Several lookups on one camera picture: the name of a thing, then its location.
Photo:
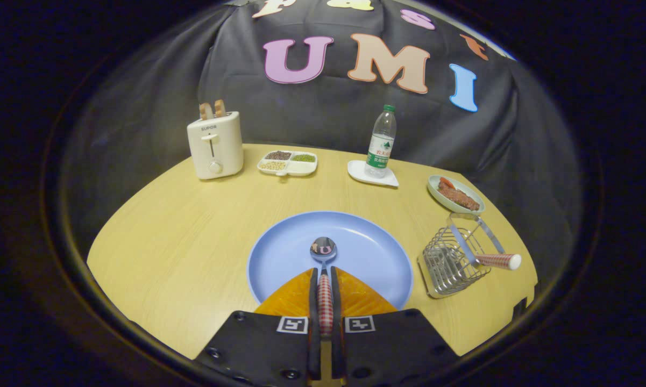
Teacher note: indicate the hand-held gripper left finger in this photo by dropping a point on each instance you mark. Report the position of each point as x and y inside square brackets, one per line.
[313, 306]

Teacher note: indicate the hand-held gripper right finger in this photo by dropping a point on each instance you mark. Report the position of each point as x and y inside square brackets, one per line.
[336, 306]

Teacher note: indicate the light blue round plate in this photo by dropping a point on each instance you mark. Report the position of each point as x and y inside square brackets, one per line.
[366, 247]

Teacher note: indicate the white square coaster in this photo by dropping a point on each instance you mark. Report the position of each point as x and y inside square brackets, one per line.
[357, 171]

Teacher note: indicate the white divided dish of grains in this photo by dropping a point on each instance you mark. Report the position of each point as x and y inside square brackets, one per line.
[301, 169]

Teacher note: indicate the pale green oval plate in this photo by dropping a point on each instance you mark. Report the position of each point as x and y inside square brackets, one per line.
[435, 194]

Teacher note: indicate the clear plastic water bottle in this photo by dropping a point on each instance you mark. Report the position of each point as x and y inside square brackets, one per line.
[379, 150]

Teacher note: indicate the brown meat steak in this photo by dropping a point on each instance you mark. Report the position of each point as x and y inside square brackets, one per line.
[460, 198]

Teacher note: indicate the red tomato slice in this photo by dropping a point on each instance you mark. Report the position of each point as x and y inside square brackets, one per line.
[446, 183]

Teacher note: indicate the cream white toaster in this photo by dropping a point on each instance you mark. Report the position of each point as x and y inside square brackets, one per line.
[215, 156]

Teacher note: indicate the black backdrop cloth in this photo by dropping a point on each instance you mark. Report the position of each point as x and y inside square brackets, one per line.
[328, 118]

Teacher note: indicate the toast slice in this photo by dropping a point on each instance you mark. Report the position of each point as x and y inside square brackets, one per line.
[206, 111]
[220, 108]

